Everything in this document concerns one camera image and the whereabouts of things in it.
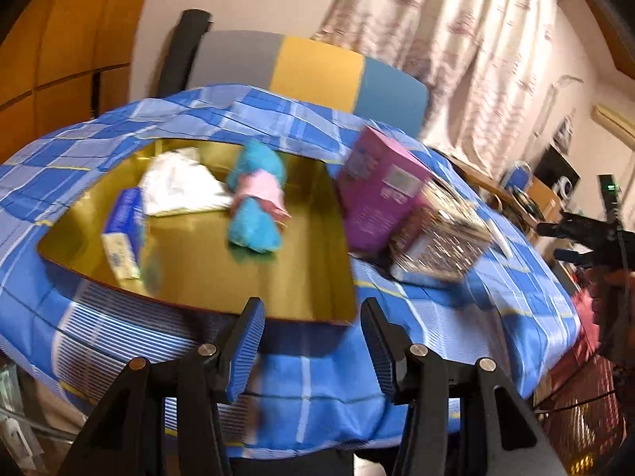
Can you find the blue folding chair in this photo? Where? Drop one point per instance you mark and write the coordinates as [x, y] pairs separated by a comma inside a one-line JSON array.
[[521, 176]]

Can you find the black monitor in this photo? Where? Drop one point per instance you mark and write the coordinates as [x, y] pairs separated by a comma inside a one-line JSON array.
[[555, 168]]

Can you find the white garment steamer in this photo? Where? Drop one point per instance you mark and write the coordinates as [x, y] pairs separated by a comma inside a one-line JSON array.
[[565, 134]]

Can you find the black rolled mat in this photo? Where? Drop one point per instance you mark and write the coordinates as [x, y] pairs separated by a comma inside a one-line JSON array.
[[181, 54]]

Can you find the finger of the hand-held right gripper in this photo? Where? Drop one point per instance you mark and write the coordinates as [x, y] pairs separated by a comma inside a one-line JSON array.
[[560, 230], [570, 256]]

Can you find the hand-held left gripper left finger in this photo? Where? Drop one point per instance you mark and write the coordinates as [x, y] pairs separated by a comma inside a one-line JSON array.
[[245, 352]]

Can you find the gold metal tin tray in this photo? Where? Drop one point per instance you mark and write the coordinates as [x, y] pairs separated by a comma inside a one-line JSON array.
[[198, 267]]

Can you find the ornate silver tissue box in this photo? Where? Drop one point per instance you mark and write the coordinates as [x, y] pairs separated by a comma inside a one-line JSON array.
[[436, 248]]

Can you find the small white fan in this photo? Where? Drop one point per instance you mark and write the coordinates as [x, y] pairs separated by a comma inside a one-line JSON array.
[[566, 189]]

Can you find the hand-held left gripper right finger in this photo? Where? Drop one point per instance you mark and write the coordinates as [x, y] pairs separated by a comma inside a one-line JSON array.
[[384, 352]]

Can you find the purple cardboard box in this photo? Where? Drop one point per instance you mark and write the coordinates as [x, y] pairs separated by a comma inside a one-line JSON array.
[[377, 208]]

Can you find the wooden wardrobe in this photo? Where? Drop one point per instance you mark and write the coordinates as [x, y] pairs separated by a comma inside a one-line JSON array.
[[64, 59]]

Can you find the white cloth package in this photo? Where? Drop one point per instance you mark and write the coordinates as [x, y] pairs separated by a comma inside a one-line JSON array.
[[173, 188]]

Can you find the beige air conditioner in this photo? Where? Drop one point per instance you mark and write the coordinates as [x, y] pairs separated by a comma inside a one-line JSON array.
[[615, 121]]

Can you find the wooden side desk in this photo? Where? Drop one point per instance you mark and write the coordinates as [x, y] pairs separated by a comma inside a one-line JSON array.
[[540, 198]]

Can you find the grey yellow blue chair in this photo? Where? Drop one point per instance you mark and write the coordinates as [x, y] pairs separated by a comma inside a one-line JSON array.
[[317, 74]]

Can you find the blue tissue packet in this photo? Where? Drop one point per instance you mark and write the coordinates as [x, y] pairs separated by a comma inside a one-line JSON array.
[[126, 218]]

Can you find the teal and pink plush toy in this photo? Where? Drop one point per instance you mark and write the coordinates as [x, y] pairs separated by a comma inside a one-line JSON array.
[[253, 223]]

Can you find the ship print curtain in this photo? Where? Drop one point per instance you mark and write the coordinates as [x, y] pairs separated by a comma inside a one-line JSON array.
[[471, 34]]

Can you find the blue plaid tablecloth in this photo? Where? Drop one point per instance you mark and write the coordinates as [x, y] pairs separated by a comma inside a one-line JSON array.
[[307, 382]]

